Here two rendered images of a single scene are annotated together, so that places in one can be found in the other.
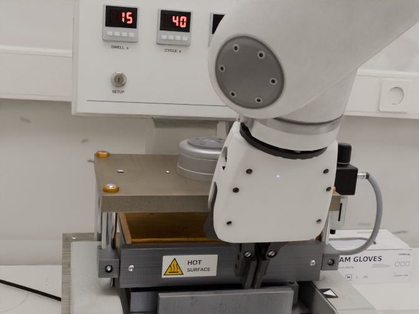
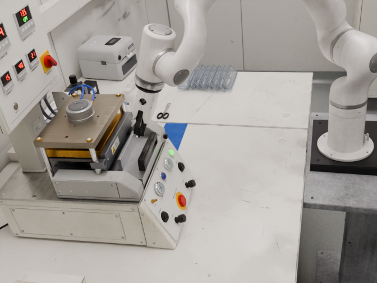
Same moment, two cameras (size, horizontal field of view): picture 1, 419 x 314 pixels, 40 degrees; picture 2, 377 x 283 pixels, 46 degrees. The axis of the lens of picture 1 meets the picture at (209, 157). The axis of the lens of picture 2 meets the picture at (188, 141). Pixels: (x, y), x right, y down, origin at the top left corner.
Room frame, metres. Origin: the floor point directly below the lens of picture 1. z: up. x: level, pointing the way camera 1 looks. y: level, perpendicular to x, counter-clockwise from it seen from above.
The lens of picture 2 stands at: (-0.14, 0.85, 1.75)
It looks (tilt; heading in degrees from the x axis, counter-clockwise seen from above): 34 degrees down; 300
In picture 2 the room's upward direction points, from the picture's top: 8 degrees counter-clockwise
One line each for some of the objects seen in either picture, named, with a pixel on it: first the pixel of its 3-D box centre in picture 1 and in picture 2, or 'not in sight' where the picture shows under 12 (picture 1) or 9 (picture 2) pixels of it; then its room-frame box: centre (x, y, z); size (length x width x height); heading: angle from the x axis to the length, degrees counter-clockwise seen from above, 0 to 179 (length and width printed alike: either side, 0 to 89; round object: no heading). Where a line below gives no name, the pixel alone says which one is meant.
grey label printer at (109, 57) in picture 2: not in sight; (108, 56); (1.22, -0.84, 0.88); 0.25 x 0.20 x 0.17; 5
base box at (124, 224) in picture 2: not in sight; (106, 183); (0.69, -0.02, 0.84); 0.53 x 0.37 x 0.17; 14
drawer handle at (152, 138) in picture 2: not in sight; (148, 150); (0.51, -0.05, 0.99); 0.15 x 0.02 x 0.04; 104
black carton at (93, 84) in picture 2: not in sight; (88, 91); (1.17, -0.57, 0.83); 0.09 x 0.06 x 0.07; 96
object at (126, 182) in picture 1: (216, 185); (76, 119); (0.73, -0.01, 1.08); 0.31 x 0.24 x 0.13; 104
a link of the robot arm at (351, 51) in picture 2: not in sight; (357, 71); (-0.01, -0.50, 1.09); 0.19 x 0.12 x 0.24; 137
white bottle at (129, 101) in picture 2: not in sight; (130, 104); (0.91, -0.53, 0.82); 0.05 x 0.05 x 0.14
